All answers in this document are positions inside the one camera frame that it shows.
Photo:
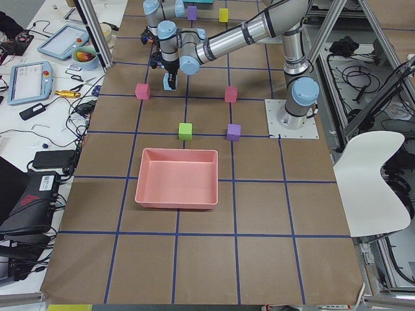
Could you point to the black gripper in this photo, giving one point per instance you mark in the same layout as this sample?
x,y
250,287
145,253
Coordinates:
x,y
145,33
170,67

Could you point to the light blue block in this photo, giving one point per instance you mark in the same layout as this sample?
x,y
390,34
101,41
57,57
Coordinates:
x,y
166,82

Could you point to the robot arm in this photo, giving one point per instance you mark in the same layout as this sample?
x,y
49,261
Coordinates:
x,y
187,49
157,11

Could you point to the pink block, far left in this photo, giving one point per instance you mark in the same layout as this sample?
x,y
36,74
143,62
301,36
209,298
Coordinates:
x,y
142,91

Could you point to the pink block, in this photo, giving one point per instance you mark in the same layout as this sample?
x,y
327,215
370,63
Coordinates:
x,y
142,91
230,95

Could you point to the white bowl with lemon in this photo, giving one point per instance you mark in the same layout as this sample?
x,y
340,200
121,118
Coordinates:
x,y
107,32

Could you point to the purple block, right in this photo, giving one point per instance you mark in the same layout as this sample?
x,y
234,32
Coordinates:
x,y
192,13

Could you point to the purple block, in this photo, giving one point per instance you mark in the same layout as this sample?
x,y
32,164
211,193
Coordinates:
x,y
233,132
192,13

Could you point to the green foam block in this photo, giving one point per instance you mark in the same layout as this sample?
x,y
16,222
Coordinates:
x,y
185,131

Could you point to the pink block, near left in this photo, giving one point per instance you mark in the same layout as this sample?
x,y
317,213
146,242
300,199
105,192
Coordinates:
x,y
230,95

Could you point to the blue bowl with fruit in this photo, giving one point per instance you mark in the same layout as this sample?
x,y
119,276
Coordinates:
x,y
86,58

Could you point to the teal plastic tray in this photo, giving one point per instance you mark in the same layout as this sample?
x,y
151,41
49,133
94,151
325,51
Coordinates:
x,y
204,1

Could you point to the yellow foam block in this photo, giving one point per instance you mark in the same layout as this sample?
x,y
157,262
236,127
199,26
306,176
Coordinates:
x,y
223,15

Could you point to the purple block, left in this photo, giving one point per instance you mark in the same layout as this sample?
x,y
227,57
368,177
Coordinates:
x,y
233,132

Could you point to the teach pendant, far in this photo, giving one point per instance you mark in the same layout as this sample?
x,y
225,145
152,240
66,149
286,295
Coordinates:
x,y
64,42

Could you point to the teach pendant, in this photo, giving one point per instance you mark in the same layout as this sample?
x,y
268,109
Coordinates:
x,y
64,42
30,83

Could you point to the pink plastic tray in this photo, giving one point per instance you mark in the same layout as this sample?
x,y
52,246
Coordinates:
x,y
178,179

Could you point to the teach pendant, near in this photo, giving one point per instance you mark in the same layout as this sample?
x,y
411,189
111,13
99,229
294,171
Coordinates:
x,y
30,83

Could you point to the black power adapter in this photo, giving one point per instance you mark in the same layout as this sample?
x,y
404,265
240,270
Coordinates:
x,y
52,159

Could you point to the black laptop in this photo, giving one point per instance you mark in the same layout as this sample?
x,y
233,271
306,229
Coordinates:
x,y
26,200

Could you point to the white chair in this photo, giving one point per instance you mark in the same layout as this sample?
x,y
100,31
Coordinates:
x,y
370,205

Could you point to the aluminium frame post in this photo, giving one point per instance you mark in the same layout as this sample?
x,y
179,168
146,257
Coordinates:
x,y
90,20

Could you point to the orange screwdriver handle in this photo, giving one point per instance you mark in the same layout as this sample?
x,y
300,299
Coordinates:
x,y
68,94

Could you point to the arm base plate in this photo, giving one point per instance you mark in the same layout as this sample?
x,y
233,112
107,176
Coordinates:
x,y
282,125

